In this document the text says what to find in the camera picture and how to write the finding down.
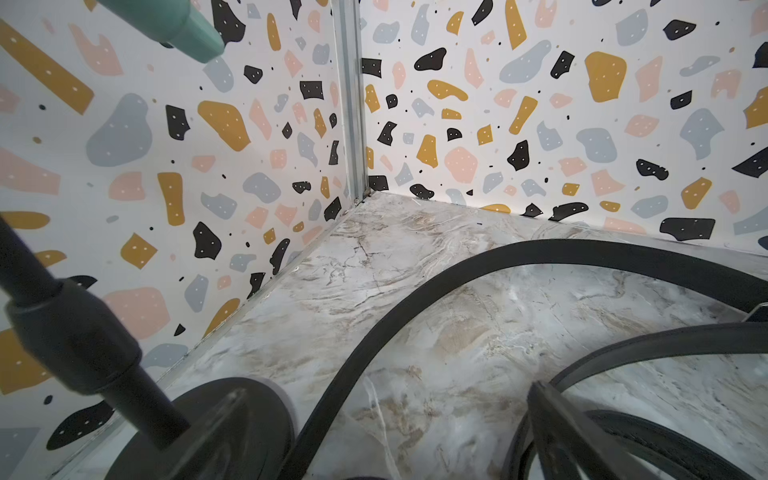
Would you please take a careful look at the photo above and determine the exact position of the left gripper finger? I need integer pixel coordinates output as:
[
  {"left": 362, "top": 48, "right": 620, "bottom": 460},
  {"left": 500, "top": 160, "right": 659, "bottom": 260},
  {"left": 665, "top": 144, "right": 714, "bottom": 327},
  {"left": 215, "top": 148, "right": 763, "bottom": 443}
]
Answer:
[{"left": 527, "top": 381, "right": 654, "bottom": 480}]

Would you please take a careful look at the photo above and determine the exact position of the long black belt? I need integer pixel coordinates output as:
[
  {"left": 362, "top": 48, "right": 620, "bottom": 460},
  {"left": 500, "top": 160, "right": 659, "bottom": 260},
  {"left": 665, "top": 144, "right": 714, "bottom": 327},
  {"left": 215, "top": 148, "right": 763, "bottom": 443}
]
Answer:
[
  {"left": 279, "top": 239, "right": 767, "bottom": 479},
  {"left": 502, "top": 322, "right": 767, "bottom": 479}
]

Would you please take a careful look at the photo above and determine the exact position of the green foam microphone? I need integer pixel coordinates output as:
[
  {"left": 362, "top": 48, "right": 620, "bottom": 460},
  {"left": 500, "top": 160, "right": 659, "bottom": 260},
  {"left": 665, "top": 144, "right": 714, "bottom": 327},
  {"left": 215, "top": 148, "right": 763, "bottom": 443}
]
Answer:
[{"left": 99, "top": 0, "right": 225, "bottom": 64}]

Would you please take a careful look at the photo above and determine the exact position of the black microphone stand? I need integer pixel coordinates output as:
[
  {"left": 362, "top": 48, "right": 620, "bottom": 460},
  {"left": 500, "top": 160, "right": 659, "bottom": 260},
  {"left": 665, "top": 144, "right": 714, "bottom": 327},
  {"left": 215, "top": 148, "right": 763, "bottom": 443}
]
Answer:
[{"left": 1, "top": 223, "right": 295, "bottom": 479}]

